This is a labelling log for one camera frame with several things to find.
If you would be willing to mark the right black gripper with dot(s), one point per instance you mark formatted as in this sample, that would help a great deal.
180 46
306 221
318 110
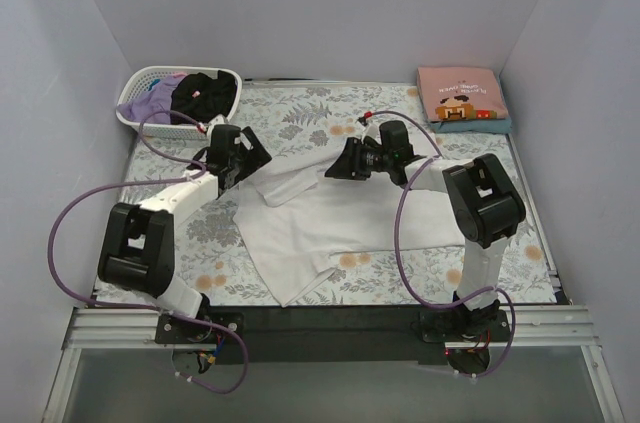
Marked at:
353 161

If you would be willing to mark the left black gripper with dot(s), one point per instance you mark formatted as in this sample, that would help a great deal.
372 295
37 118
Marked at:
244 156

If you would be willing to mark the white t shirt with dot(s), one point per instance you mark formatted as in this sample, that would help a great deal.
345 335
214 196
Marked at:
293 219

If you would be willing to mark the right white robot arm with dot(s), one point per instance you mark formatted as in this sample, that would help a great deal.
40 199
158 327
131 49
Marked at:
486 206

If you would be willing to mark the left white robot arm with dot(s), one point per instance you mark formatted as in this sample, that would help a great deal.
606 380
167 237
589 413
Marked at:
138 251

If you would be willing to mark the floral table mat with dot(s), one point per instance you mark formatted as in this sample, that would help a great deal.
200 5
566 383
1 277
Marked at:
294 120

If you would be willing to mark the black garment in basket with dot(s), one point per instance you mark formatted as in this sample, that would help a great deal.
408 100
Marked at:
202 97

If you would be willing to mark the purple garment in basket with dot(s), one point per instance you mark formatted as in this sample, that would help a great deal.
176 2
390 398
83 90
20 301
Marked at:
149 103

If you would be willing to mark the folded pink t shirt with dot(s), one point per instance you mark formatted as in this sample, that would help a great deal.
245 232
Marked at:
451 94

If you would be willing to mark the white plastic laundry basket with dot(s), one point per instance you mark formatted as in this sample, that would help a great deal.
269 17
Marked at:
182 126

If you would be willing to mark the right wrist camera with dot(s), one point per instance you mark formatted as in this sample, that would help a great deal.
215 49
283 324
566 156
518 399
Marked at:
369 130

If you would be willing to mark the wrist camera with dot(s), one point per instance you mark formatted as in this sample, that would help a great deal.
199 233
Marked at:
369 130
207 128

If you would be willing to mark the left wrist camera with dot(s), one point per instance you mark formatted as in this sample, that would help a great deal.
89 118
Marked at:
207 128

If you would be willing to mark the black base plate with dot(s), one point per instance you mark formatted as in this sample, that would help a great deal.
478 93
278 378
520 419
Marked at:
320 334

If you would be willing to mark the aluminium frame rail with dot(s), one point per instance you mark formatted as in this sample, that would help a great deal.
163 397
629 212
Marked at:
536 326

